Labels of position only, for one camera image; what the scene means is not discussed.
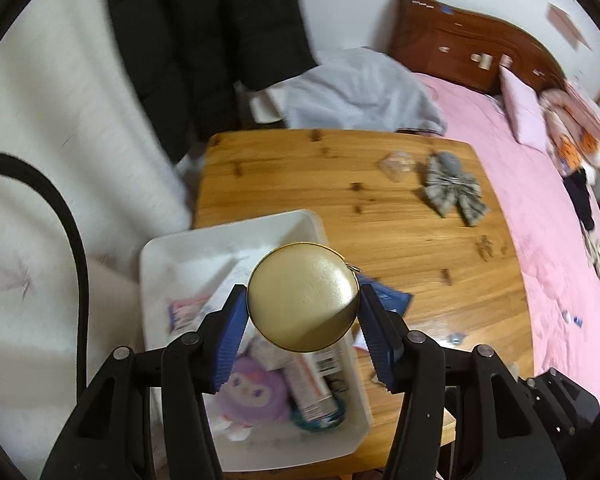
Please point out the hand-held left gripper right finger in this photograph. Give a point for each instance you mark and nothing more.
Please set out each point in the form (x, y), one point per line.
(377, 340)

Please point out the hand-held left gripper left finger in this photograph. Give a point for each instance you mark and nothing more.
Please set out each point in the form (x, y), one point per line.
(232, 340)

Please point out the gold round case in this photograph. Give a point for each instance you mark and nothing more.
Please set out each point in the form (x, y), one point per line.
(302, 300)

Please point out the red and white toothpaste box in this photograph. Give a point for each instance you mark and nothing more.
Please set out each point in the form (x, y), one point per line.
(307, 385)

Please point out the white plastic bin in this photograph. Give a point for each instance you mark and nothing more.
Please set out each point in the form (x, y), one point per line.
(205, 240)

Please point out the plaid bow hair clip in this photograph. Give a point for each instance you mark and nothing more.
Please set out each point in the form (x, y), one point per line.
(452, 187)

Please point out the blue packet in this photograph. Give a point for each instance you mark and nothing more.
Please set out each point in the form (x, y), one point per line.
(387, 297)

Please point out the purple plush toy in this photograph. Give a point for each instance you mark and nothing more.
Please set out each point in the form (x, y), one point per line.
(257, 390)

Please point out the small blue wrapper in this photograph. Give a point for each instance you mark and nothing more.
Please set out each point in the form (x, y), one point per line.
(455, 337)

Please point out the teal round container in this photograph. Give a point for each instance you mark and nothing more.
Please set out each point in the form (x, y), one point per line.
(325, 420)

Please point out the beige garment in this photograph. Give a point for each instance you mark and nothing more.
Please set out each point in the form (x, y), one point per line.
(597, 255)

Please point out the clear plastic packet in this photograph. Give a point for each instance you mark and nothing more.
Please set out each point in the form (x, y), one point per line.
(397, 165)

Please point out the pink bedspread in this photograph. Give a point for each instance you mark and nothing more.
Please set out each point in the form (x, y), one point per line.
(530, 220)

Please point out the black garment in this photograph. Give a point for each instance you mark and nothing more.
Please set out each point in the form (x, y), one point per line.
(580, 195)

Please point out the light grey cloth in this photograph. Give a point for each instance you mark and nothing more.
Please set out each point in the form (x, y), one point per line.
(360, 90)

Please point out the pink pillow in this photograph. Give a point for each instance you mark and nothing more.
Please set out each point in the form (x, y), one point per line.
(522, 110)

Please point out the pink floral blanket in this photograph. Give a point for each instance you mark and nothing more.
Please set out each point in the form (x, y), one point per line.
(580, 125)

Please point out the black padded jacket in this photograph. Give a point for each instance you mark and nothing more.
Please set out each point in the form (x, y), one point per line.
(205, 35)

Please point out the wooden headboard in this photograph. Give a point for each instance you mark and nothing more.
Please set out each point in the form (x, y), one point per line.
(470, 45)

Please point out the wall sticker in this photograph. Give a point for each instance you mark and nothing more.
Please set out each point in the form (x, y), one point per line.
(565, 17)

